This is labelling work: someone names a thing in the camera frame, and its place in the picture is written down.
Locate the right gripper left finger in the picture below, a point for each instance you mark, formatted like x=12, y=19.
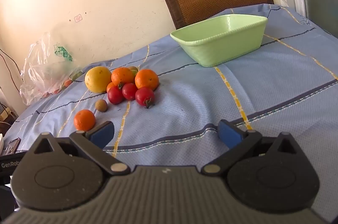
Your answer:
x=90, y=145

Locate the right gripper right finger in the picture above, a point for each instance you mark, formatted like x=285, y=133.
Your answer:
x=239, y=142

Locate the lone front orange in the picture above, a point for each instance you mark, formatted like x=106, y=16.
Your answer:
x=84, y=120

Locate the small brown kiwi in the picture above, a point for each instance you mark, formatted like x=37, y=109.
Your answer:
x=101, y=105

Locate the small orange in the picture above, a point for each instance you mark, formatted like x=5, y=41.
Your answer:
x=109, y=86

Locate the large yellow citrus fruit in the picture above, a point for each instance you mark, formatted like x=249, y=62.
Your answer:
x=97, y=79

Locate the red tomato with stem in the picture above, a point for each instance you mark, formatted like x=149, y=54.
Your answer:
x=145, y=97

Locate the green citrus fruit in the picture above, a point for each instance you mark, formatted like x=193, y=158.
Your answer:
x=134, y=70

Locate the smartphone on left edge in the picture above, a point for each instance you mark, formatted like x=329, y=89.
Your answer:
x=12, y=146

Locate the cluttered side table items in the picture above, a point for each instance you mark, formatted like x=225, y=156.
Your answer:
x=8, y=118

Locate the blue striped table cloth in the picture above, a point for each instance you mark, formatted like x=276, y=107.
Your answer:
x=288, y=84

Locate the clear plastic bag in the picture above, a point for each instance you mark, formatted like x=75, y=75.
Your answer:
x=46, y=70

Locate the light green plastic basket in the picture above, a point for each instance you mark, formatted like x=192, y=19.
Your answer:
x=219, y=39

